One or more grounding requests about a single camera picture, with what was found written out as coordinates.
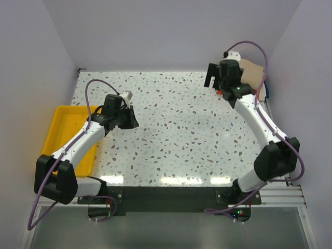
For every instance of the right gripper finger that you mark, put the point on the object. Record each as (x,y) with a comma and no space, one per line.
(212,71)
(216,83)

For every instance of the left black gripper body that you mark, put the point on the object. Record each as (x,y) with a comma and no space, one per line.
(116,116)

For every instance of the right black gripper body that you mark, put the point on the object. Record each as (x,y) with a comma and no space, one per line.
(222,85)

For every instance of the beige t shirt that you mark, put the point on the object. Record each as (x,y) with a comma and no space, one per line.
(252,73)

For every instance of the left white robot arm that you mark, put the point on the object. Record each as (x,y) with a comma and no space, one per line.
(55,176)

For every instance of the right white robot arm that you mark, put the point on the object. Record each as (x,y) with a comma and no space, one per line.
(279,153)

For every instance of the orange folded t shirt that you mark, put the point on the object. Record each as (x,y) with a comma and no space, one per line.
(220,93)

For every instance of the blue folded t shirt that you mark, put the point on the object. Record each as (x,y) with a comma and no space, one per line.
(267,90)

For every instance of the yellow plastic tray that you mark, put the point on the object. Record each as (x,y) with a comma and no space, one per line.
(66,123)

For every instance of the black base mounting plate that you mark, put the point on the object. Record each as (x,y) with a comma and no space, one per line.
(119,201)

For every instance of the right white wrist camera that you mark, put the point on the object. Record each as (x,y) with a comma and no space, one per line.
(232,55)

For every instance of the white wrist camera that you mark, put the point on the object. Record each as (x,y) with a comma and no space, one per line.
(126,95)
(232,55)

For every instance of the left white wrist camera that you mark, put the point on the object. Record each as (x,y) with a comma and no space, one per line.
(126,95)

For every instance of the aluminium frame rail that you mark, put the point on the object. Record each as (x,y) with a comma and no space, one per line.
(271,196)

